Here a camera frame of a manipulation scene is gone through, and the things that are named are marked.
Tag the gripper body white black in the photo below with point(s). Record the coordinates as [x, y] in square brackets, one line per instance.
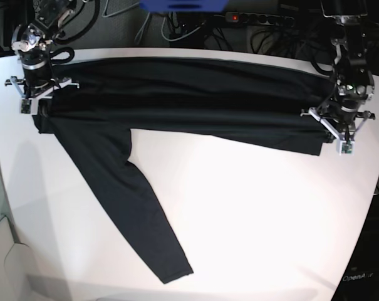
[340, 129]
[42, 91]

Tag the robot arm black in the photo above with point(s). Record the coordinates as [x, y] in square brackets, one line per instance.
[351, 81]
[42, 40]

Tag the black OpenArm base box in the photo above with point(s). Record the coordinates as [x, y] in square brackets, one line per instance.
[360, 280]

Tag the blue box at top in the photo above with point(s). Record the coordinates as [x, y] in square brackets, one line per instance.
[158, 6]

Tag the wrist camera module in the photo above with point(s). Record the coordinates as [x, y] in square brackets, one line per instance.
[29, 106]
[345, 147]

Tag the black power strip red switch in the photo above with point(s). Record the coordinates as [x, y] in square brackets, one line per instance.
[254, 19]

